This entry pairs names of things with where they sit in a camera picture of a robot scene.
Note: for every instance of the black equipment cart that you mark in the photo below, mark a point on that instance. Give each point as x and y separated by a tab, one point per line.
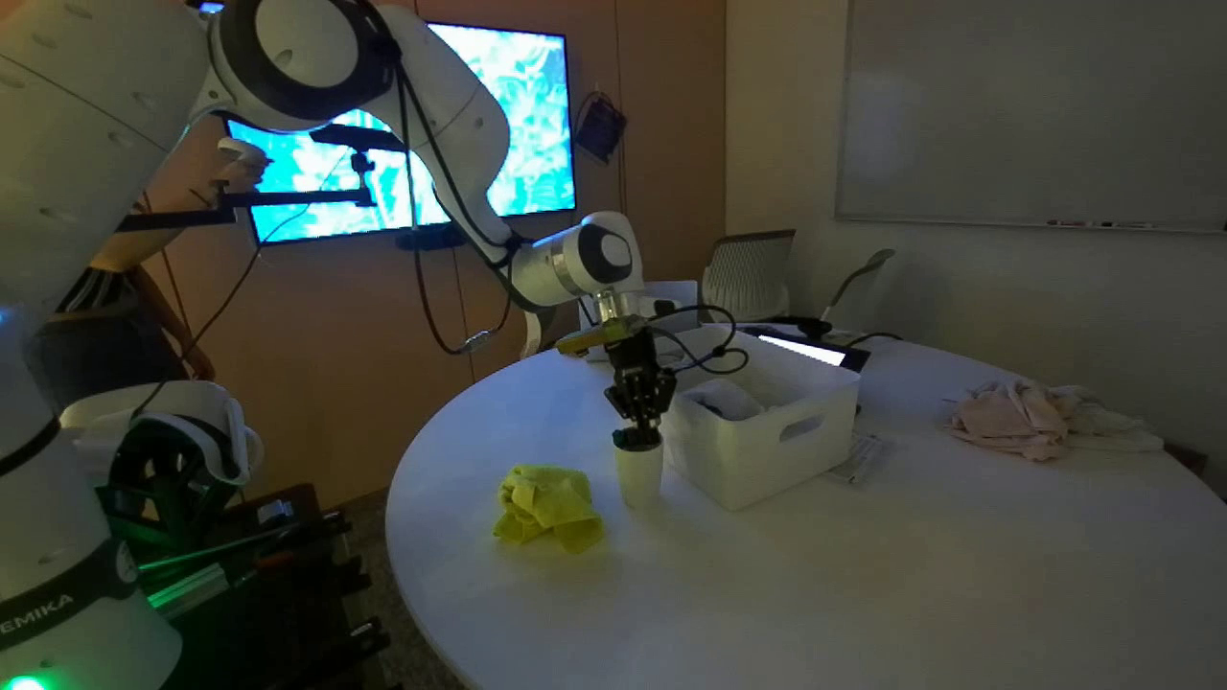
255	589

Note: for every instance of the pink crumpled cloth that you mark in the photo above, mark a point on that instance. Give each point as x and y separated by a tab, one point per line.
1017	419

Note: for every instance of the bright yellow towel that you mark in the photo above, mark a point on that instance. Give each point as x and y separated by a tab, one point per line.
545	502

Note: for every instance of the white plastic storage box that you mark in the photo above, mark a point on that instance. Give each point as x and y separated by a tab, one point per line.
769	425

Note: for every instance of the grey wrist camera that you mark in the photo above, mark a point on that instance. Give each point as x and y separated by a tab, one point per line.
598	338

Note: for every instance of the white crumpled cloth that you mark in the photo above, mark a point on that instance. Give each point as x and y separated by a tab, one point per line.
1116	421

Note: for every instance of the black tablet lit screen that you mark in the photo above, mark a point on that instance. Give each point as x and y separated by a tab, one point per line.
798	347

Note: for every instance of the wall whiteboard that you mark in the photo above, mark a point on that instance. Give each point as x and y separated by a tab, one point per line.
1038	116

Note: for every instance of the black camera stand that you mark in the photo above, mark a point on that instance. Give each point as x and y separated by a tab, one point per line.
295	198

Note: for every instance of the wall television screen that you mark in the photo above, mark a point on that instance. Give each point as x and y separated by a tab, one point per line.
537	116

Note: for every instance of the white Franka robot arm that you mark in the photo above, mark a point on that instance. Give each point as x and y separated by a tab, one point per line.
116	167

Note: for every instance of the small black wall box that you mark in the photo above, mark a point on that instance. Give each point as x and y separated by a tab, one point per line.
599	128

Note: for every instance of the white waste bin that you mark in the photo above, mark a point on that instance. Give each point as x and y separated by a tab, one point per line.
677	298

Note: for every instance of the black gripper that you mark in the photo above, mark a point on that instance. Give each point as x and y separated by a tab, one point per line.
637	367

